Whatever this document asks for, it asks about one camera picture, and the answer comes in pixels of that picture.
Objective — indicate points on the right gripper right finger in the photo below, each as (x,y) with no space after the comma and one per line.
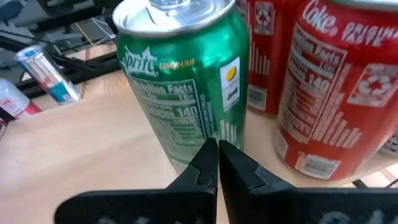
(280,205)

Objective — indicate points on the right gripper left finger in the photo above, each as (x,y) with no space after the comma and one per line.
(155,205)

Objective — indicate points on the silver Diet Coke can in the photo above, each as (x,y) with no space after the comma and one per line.
(388,144)

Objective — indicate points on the red Coca-Cola can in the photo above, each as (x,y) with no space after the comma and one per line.
(335,93)
(264,46)

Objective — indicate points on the green Sprite can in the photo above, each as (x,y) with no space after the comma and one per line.
(186,77)

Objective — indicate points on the tall can with blue tab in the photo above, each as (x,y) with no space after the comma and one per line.
(46,74)

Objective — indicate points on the wooden shelf with black frame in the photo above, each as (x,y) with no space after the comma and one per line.
(77,149)

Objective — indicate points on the black aluminium table frame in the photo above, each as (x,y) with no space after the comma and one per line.
(93,70)

